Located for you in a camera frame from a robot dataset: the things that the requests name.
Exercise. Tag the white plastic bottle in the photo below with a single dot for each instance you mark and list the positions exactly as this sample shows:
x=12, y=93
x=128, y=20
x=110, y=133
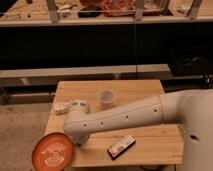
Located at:
x=63, y=106

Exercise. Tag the clear plastic cup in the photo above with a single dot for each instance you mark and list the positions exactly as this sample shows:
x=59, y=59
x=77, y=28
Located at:
x=106, y=98

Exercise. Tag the black rectangular eraser box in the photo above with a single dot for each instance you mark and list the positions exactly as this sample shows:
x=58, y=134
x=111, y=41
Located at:
x=120, y=146

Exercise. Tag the cluttered background shelf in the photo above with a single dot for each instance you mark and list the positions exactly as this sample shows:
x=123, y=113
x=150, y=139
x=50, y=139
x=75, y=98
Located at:
x=104, y=12

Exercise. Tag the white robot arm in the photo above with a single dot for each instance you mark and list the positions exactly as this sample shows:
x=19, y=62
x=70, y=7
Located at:
x=192, y=109

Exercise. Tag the metal bench rail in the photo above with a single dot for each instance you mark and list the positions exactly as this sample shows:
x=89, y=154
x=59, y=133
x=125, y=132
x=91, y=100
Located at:
x=51, y=76

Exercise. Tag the orange ceramic bowl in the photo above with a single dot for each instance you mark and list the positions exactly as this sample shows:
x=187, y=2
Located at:
x=53, y=152

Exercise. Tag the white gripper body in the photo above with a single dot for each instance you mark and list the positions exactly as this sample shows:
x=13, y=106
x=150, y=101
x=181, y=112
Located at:
x=79, y=142

